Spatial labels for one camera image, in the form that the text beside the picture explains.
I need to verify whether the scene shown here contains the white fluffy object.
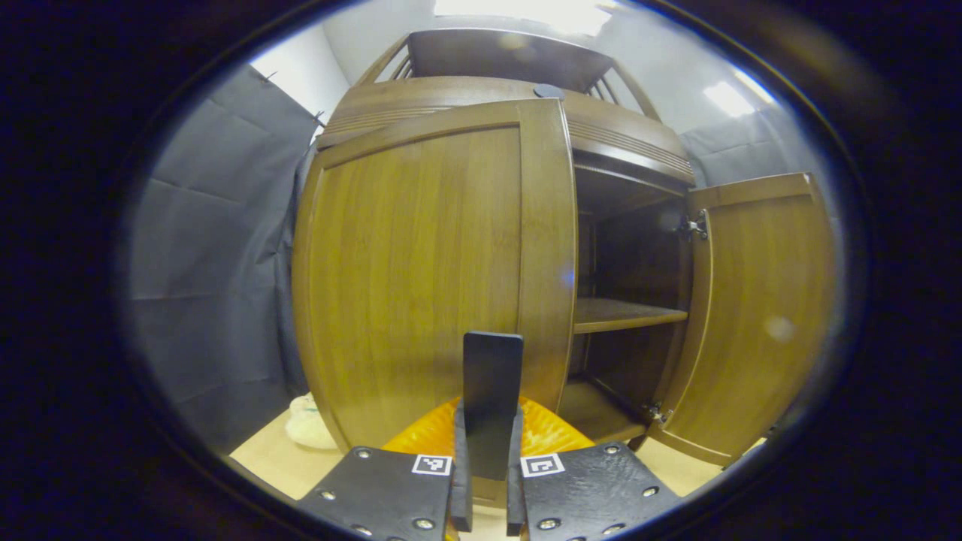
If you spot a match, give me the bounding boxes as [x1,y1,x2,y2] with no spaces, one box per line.
[284,392,339,452]

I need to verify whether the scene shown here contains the small ceiling light panel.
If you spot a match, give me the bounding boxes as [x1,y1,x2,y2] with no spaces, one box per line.
[703,69,775,119]

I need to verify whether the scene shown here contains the wooden cabinet door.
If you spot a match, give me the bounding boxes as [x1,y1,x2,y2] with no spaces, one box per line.
[648,173,836,468]
[292,99,578,508]

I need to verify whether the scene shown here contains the black backdrop cloth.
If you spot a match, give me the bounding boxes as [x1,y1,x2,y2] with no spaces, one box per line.
[124,64,820,455]

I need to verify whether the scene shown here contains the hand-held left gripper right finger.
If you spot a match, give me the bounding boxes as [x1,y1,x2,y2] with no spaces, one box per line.
[506,396,685,541]

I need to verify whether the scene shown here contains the large ceiling light panel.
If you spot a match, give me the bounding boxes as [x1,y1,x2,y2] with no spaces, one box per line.
[432,0,617,37]

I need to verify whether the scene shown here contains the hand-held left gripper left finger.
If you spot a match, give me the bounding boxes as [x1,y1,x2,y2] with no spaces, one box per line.
[295,396,474,541]

